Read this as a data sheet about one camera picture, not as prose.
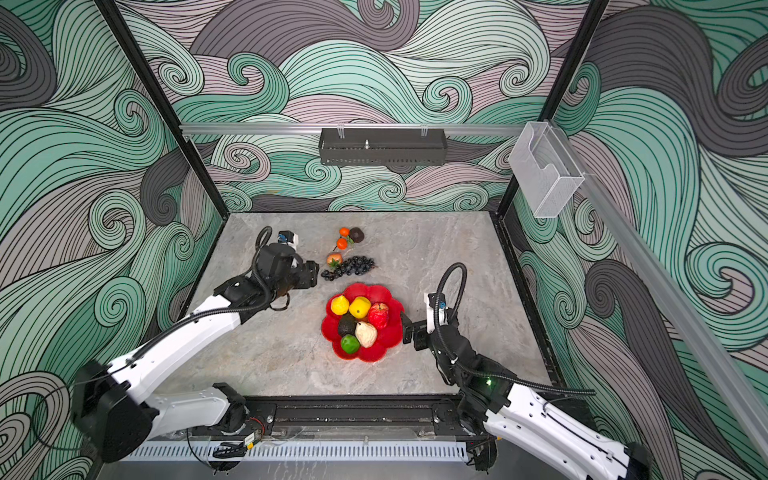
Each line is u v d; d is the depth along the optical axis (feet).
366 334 2.67
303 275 2.29
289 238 2.29
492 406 1.68
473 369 1.77
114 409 1.22
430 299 2.08
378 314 2.81
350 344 2.62
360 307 2.82
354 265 3.29
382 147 3.09
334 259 3.30
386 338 2.76
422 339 2.15
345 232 3.63
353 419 2.44
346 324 2.80
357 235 3.59
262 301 1.78
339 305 2.86
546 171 2.55
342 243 3.59
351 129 3.04
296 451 2.29
